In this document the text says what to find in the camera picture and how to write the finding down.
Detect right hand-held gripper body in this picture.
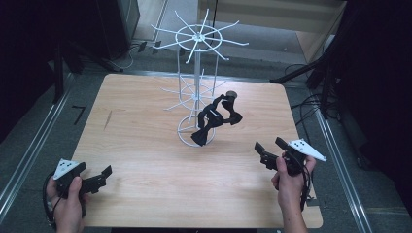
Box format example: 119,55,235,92
260,139,327,178

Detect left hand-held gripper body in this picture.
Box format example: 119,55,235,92
52,158,108,199

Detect black bow tie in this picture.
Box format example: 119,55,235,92
190,103,225,147
216,93,244,126

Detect white wire display rack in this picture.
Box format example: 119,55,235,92
151,8,250,149

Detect person's right hand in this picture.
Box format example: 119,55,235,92
271,154,317,210

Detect person's left hand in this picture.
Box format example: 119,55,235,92
46,176,89,233

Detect black metal stand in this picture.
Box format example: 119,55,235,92
269,18,349,120

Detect black tripod stand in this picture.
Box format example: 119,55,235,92
51,30,124,105

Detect beige wooden board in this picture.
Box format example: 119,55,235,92
197,0,348,65

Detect dark cabinet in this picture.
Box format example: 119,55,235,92
96,0,141,61

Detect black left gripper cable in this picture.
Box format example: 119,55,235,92
42,171,58,229

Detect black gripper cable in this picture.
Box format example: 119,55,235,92
42,171,58,229
298,156,314,212

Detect black floor cables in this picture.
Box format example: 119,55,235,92
284,62,339,153

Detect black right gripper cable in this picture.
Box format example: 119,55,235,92
298,156,314,212

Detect metal floor rail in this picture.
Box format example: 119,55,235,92
0,72,76,224
314,109,374,233

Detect white floor cable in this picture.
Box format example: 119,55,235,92
118,43,141,71

